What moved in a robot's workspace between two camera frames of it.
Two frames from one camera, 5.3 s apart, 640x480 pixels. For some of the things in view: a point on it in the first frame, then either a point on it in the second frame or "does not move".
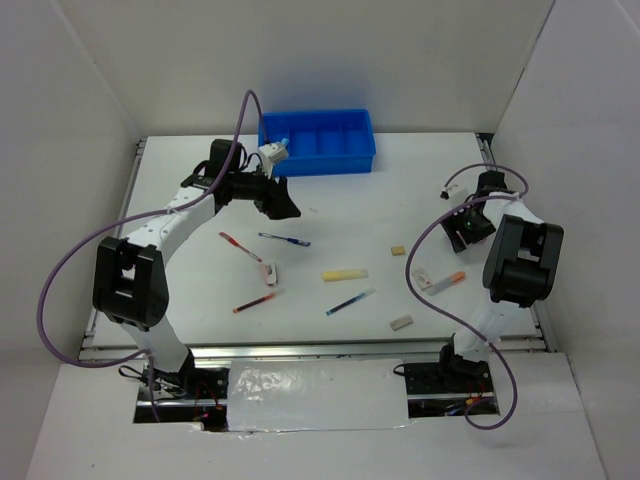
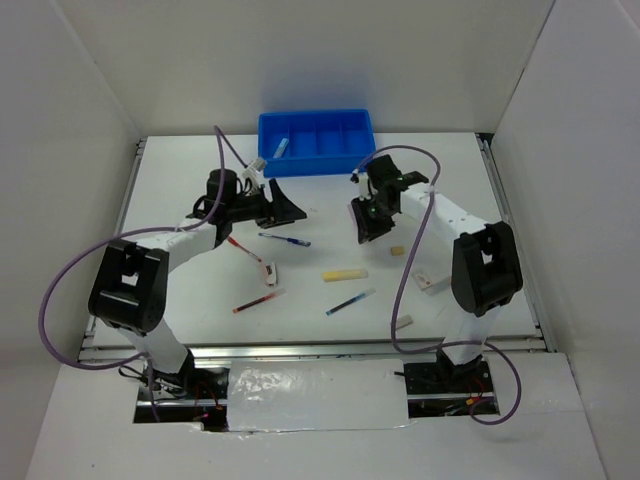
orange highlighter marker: (445, 283) does not move
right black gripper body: (472, 225) → (374, 217)
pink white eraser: (269, 274) does not move
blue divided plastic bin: (322, 141) does not move
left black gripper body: (257, 188) → (255, 207)
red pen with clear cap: (234, 242) does not move
